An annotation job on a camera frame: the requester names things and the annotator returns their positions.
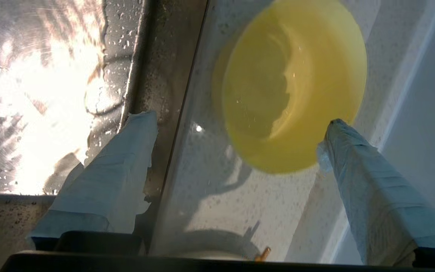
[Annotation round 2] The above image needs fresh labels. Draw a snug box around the wooden chopstick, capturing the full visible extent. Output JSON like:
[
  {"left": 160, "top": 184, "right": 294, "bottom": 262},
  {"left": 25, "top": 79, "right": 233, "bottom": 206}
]
[{"left": 254, "top": 246, "right": 272, "bottom": 262}]

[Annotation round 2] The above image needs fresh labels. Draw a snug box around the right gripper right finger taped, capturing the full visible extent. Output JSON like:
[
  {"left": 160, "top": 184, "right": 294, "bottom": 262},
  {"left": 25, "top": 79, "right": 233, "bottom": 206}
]
[{"left": 317, "top": 119, "right": 435, "bottom": 268}]

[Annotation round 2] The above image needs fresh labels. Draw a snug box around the yellow plastic bowl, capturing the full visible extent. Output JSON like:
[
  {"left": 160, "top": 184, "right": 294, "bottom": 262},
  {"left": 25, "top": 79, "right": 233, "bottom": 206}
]
[{"left": 212, "top": 0, "right": 368, "bottom": 175}]

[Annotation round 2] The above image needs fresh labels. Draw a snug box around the white round plate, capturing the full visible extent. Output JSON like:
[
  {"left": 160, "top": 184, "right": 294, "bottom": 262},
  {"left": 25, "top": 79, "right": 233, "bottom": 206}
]
[{"left": 168, "top": 230, "right": 264, "bottom": 262}]

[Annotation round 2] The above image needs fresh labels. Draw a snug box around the stainless steel sink basin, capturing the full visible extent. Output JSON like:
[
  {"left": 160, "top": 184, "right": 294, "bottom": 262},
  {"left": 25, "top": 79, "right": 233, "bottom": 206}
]
[{"left": 0, "top": 0, "right": 210, "bottom": 242}]

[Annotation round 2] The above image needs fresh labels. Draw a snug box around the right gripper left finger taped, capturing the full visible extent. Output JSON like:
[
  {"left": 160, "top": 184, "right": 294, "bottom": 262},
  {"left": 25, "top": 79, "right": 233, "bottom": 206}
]
[{"left": 27, "top": 110, "right": 159, "bottom": 250}]

